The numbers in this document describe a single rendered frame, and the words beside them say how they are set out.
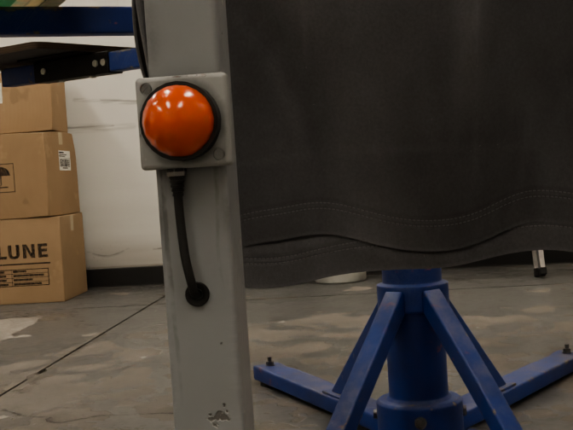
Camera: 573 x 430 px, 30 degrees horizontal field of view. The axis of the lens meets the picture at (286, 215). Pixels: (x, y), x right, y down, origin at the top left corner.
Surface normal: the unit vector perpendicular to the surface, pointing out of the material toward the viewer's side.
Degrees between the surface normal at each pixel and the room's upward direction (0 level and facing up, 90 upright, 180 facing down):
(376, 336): 43
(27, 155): 90
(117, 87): 90
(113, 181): 90
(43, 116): 94
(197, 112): 80
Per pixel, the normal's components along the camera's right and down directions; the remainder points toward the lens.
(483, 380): 0.21, -0.72
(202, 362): -0.11, 0.06
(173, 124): 0.07, 0.22
